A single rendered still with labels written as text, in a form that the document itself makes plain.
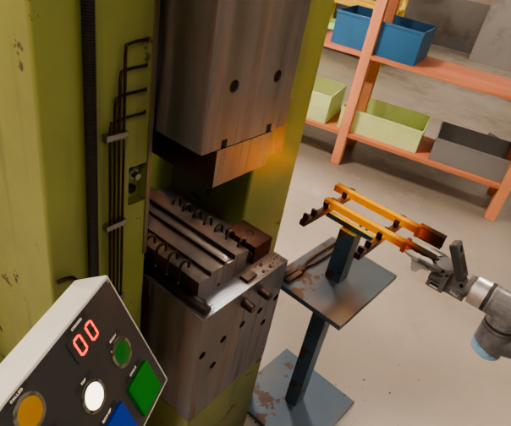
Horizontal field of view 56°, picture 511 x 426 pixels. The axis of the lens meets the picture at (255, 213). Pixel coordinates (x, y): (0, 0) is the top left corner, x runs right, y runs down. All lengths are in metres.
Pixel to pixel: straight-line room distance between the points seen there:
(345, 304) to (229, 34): 1.03
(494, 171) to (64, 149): 3.61
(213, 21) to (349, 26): 3.21
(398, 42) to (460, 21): 6.75
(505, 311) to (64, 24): 1.28
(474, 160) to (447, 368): 1.93
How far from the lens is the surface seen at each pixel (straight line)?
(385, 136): 4.21
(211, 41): 0.93
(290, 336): 2.55
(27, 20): 0.87
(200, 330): 1.29
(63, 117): 0.94
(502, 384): 2.87
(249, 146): 1.13
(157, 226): 1.42
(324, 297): 1.67
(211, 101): 0.97
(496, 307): 1.52
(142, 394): 1.00
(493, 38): 10.19
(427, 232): 1.67
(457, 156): 4.15
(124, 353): 0.96
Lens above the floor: 1.83
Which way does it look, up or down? 33 degrees down
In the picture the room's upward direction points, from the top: 11 degrees clockwise
